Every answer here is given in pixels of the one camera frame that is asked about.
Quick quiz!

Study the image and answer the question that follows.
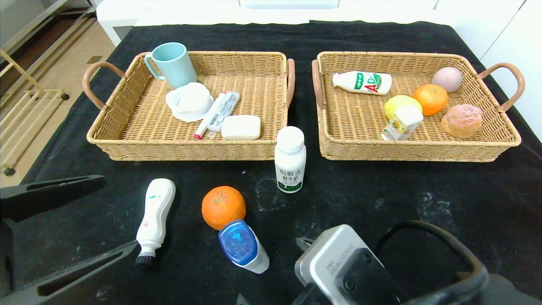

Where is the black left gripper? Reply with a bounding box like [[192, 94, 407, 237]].
[[0, 174, 142, 305]]

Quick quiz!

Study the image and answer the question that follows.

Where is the white tube with blue cap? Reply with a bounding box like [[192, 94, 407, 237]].
[[218, 219, 270, 275]]

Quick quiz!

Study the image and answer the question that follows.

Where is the white milk bottle green label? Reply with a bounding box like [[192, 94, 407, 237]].
[[274, 126, 307, 194]]

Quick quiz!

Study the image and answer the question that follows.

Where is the yellow lemon drink carton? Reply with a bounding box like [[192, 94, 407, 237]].
[[381, 105, 424, 141]]

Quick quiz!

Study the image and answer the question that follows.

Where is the yellow lemon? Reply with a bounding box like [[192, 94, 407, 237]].
[[384, 95, 422, 121]]

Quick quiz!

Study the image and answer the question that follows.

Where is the wicker basket with toiletries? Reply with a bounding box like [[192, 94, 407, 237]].
[[82, 51, 296, 161]]

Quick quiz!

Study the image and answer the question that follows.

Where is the wicker basket with food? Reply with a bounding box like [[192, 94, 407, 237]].
[[312, 51, 525, 163]]

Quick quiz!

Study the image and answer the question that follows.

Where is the white shoe brush bottle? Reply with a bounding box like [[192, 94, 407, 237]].
[[135, 178, 176, 266]]

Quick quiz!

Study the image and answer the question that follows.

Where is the orange with stem mark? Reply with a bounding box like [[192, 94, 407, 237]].
[[201, 186, 246, 231]]

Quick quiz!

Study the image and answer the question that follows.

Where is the light wooden rolling rack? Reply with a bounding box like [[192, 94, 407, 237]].
[[0, 49, 71, 177]]

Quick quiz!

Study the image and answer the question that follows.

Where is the white round dish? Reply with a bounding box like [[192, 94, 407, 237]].
[[165, 82, 214, 123]]

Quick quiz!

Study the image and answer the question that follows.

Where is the white pen with pink cap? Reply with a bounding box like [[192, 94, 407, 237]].
[[194, 91, 226, 140]]

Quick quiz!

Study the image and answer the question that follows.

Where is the white soap bar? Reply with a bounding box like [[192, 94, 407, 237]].
[[221, 114, 261, 141]]

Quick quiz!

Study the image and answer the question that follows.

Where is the light blue mug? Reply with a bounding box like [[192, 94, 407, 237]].
[[144, 42, 198, 89]]

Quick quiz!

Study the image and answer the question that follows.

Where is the white low table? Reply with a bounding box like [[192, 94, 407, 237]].
[[97, 0, 458, 48]]

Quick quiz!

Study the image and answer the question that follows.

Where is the white AD drink bottle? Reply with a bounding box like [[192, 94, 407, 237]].
[[332, 71, 393, 96]]

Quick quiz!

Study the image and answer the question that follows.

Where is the orange with smooth skin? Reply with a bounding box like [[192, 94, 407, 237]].
[[412, 83, 448, 116]]

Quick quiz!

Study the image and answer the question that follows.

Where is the pale pink egg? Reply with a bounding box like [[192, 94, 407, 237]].
[[431, 67, 463, 94]]

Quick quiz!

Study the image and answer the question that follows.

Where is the brown bread roll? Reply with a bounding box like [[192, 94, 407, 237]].
[[440, 104, 483, 139]]

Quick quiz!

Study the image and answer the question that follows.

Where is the grey metal shelf frame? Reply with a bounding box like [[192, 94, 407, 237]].
[[0, 0, 99, 55]]

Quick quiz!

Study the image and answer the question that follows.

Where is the smooth black camera cable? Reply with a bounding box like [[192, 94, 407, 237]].
[[375, 219, 490, 299]]

